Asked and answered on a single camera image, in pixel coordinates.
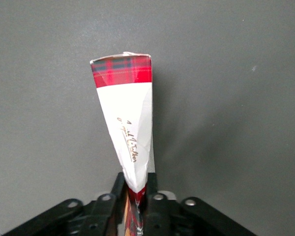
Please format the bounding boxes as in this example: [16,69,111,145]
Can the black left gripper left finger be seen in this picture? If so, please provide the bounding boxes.
[2,172,126,236]

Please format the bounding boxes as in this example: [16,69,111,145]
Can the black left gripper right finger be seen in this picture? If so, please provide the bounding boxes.
[142,172,258,236]

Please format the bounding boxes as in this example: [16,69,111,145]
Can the dark gray table mat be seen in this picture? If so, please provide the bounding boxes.
[0,0,295,236]

